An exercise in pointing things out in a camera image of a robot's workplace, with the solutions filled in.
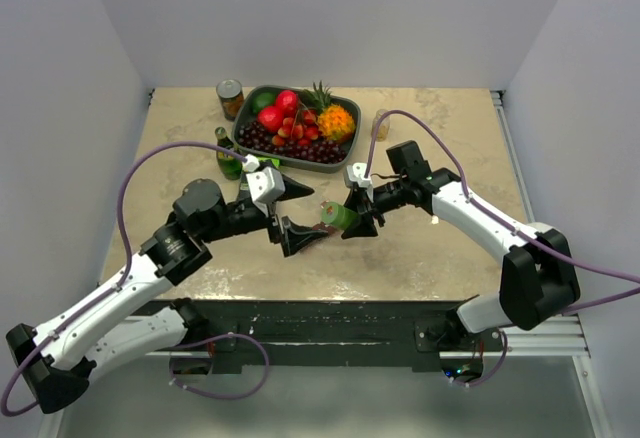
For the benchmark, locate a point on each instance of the green pill bottle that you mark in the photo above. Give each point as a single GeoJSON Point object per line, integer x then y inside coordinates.
{"type": "Point", "coordinates": [337, 215]}

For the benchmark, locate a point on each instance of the razor box black green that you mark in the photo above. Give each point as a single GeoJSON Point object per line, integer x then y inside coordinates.
{"type": "Point", "coordinates": [243, 189]}

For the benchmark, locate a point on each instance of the tin can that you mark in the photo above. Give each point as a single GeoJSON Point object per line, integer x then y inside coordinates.
{"type": "Point", "coordinates": [231, 97]}

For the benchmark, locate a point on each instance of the red apple lower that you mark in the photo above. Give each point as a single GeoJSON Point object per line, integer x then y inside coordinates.
{"type": "Point", "coordinates": [271, 118]}

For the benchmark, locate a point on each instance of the red weekly pill organizer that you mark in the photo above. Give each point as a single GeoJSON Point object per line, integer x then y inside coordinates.
{"type": "Point", "coordinates": [323, 226]}

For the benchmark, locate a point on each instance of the clear glass jar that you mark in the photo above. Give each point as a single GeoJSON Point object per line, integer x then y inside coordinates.
{"type": "Point", "coordinates": [380, 126]}

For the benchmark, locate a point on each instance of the purple grape bunch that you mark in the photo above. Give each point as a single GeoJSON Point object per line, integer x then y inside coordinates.
{"type": "Point", "coordinates": [323, 151]}

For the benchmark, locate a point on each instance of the red apple upper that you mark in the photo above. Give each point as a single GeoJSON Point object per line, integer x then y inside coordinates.
{"type": "Point", "coordinates": [287, 102]}

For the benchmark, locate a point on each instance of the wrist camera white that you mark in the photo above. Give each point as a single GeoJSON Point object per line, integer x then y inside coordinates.
{"type": "Point", "coordinates": [263, 181]}
{"type": "Point", "coordinates": [354, 176]}

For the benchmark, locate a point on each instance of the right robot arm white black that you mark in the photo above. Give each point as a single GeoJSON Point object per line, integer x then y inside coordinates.
{"type": "Point", "coordinates": [537, 281]}

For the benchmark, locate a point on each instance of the green lime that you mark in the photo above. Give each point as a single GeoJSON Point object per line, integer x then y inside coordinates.
{"type": "Point", "coordinates": [261, 101]}

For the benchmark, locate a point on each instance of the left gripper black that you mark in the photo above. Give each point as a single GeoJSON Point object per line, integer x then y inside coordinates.
{"type": "Point", "coordinates": [294, 236]}

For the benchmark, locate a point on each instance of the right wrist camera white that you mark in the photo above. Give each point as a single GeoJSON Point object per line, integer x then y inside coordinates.
{"type": "Point", "coordinates": [354, 176]}

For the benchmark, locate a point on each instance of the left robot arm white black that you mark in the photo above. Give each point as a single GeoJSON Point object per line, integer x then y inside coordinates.
{"type": "Point", "coordinates": [60, 358]}

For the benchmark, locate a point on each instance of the pineapple top green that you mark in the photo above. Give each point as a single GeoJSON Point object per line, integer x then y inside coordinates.
{"type": "Point", "coordinates": [318, 98]}

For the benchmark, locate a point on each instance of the green glass bottle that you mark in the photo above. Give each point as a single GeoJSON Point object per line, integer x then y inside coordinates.
{"type": "Point", "coordinates": [229, 165]}

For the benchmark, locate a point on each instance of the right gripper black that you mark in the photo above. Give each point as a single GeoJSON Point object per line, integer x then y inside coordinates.
{"type": "Point", "coordinates": [366, 201]}

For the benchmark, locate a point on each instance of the grey fruit tray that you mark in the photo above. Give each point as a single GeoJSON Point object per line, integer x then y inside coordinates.
{"type": "Point", "coordinates": [245, 116]}

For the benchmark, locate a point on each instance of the red apple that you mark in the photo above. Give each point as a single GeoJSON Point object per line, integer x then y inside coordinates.
{"type": "Point", "coordinates": [287, 102]}
{"type": "Point", "coordinates": [271, 118]}

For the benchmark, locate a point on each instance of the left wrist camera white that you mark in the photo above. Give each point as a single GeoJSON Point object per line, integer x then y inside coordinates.
{"type": "Point", "coordinates": [263, 181]}

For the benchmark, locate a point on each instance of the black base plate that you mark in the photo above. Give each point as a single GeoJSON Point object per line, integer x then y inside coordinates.
{"type": "Point", "coordinates": [235, 334]}

